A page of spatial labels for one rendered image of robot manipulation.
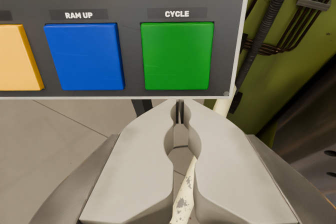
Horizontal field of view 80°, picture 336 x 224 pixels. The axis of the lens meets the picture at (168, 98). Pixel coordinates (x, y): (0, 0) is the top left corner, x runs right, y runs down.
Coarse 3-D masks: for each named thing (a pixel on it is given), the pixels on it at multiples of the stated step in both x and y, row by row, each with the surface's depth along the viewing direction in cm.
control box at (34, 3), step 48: (0, 0) 20; (48, 0) 20; (96, 0) 20; (144, 0) 20; (192, 0) 20; (240, 0) 20; (48, 48) 22; (0, 96) 26; (48, 96) 25; (96, 96) 25; (144, 96) 25; (192, 96) 25
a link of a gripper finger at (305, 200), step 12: (252, 144) 8; (264, 144) 8; (264, 156) 8; (276, 156) 8; (276, 168) 7; (288, 168) 7; (276, 180) 7; (288, 180) 7; (300, 180) 7; (288, 192) 6; (300, 192) 6; (312, 192) 6; (288, 204) 6; (300, 204) 6; (312, 204) 6; (324, 204) 6; (300, 216) 6; (312, 216) 6; (324, 216) 6
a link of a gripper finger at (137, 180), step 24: (144, 120) 10; (168, 120) 10; (120, 144) 9; (144, 144) 8; (168, 144) 10; (120, 168) 7; (144, 168) 7; (168, 168) 7; (96, 192) 7; (120, 192) 7; (144, 192) 7; (168, 192) 7; (96, 216) 6; (120, 216) 6; (144, 216) 6; (168, 216) 7
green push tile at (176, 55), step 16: (144, 32) 21; (160, 32) 21; (176, 32) 21; (192, 32) 20; (208, 32) 20; (144, 48) 21; (160, 48) 21; (176, 48) 21; (192, 48) 21; (208, 48) 21; (144, 64) 22; (160, 64) 22; (176, 64) 22; (192, 64) 22; (208, 64) 22; (144, 80) 23; (160, 80) 23; (176, 80) 23; (192, 80) 23; (208, 80) 23
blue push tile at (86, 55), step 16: (48, 32) 21; (64, 32) 21; (80, 32) 21; (96, 32) 21; (112, 32) 21; (64, 48) 22; (80, 48) 22; (96, 48) 22; (112, 48) 21; (64, 64) 22; (80, 64) 22; (96, 64) 22; (112, 64) 22; (64, 80) 23; (80, 80) 23; (96, 80) 23; (112, 80) 23
